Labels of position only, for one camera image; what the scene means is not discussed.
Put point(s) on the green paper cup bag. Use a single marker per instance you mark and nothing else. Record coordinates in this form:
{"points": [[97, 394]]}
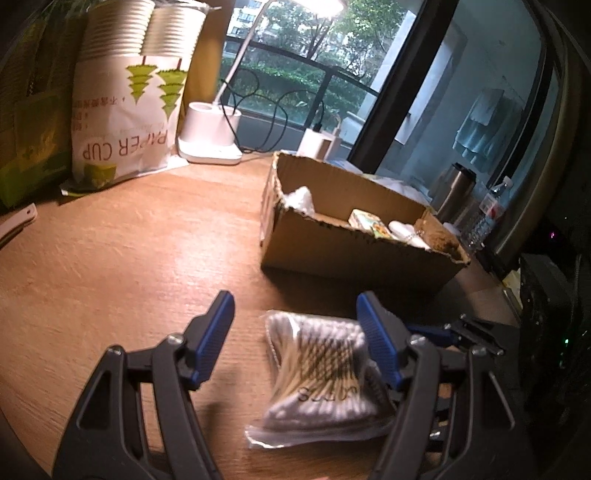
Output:
{"points": [[37, 115]]}

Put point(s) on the white charger block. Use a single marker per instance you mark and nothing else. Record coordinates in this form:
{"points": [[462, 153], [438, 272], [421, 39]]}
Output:
{"points": [[316, 144]]}

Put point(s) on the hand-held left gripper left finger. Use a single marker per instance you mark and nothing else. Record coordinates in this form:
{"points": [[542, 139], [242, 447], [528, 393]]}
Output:
{"points": [[214, 332]]}

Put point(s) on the white desk lamp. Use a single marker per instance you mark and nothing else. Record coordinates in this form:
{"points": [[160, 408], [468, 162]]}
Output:
{"points": [[210, 134]]}

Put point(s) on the black balcony railing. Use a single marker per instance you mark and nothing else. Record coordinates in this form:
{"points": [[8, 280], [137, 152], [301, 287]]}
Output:
{"points": [[295, 83]]}

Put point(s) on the white folding knife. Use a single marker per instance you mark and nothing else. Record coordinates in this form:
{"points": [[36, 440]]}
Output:
{"points": [[16, 226]]}

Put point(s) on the brown cardboard box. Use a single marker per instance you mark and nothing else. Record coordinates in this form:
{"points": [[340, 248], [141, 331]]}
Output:
{"points": [[351, 258]]}

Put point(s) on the hanging light blue towel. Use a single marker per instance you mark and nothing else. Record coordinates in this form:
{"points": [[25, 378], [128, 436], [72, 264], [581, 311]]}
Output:
{"points": [[489, 129]]}

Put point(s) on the dark computer case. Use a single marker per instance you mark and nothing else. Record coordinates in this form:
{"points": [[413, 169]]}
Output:
{"points": [[554, 314]]}

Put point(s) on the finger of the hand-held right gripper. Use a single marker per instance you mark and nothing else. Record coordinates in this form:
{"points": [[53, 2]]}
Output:
{"points": [[429, 333], [480, 334]]}

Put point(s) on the white plastic bag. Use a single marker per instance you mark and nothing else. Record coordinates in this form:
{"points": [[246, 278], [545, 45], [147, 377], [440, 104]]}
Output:
{"points": [[401, 189]]}

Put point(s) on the white paper cup bag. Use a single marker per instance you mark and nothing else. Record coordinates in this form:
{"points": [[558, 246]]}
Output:
{"points": [[124, 115]]}

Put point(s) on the white soft cloth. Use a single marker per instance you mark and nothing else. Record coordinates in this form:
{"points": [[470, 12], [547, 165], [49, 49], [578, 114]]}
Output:
{"points": [[408, 233]]}

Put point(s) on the clear cotton swab bag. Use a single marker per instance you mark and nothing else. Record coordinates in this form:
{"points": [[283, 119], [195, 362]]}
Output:
{"points": [[318, 374]]}

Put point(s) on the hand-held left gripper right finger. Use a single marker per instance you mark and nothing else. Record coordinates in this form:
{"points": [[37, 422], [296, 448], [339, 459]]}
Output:
{"points": [[381, 341]]}

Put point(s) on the steel thermos mug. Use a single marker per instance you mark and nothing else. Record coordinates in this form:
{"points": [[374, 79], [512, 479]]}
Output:
{"points": [[455, 194]]}

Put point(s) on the duck print tissue packet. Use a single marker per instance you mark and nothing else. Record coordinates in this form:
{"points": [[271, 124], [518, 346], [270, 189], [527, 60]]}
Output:
{"points": [[369, 224]]}

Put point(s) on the clear water bottle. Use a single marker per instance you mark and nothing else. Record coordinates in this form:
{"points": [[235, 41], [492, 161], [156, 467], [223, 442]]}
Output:
{"points": [[487, 212]]}

